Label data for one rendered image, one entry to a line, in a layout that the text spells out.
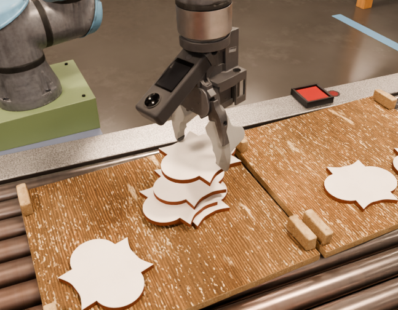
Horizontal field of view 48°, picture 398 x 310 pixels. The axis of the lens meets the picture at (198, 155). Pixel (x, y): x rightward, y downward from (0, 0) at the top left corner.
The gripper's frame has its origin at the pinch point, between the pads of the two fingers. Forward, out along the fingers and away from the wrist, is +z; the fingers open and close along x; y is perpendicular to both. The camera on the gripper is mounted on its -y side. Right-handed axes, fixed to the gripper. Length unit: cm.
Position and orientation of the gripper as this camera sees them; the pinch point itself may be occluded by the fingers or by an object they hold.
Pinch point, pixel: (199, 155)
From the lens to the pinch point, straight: 73.1
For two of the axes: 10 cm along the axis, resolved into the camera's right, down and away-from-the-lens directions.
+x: -6.8, -4.2, 6.0
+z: 0.4, 8.0, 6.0
